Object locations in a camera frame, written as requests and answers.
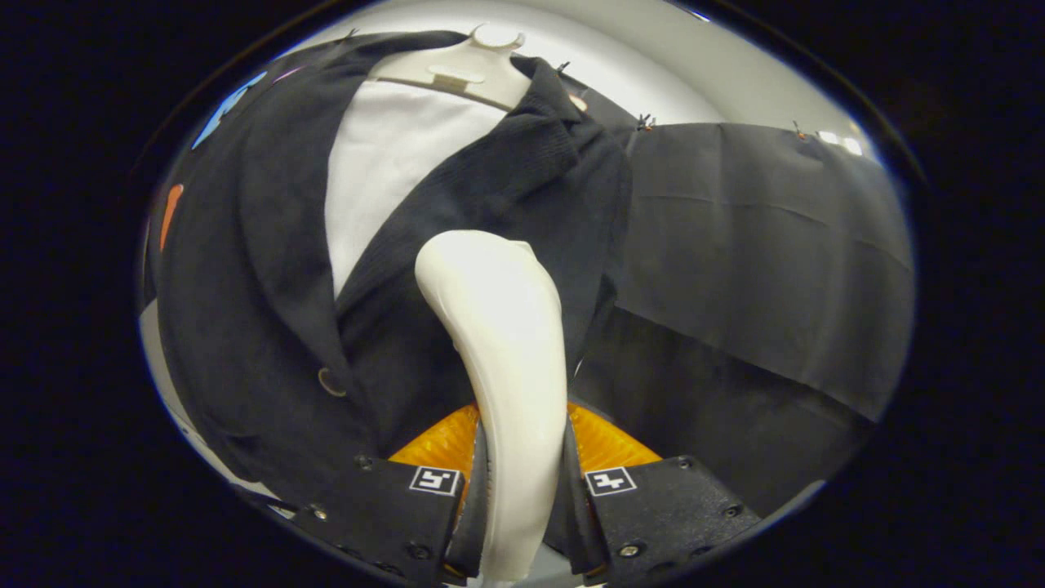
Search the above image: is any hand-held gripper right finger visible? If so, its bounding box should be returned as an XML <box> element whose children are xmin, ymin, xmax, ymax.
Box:
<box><xmin>558</xmin><ymin>402</ymin><xmax>764</xmax><ymax>586</ymax></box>

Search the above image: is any white mannequin torso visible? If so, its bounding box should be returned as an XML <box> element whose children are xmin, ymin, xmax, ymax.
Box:
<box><xmin>325</xmin><ymin>23</ymin><xmax>533</xmax><ymax>299</ymax></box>

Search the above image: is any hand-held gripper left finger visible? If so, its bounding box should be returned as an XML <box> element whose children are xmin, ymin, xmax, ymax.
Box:
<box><xmin>292</xmin><ymin>404</ymin><xmax>489</xmax><ymax>586</ymax></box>

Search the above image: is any black button jacket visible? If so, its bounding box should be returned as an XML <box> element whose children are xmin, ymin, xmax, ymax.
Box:
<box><xmin>155</xmin><ymin>31</ymin><xmax>638</xmax><ymax>511</ymax></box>

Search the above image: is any white garment steamer head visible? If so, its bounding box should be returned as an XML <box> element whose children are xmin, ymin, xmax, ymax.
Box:
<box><xmin>414</xmin><ymin>229</ymin><xmax>570</xmax><ymax>582</ymax></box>

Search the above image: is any black backdrop cloth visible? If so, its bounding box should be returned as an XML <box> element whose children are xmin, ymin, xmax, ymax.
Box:
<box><xmin>143</xmin><ymin>57</ymin><xmax>915</xmax><ymax>519</ymax></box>

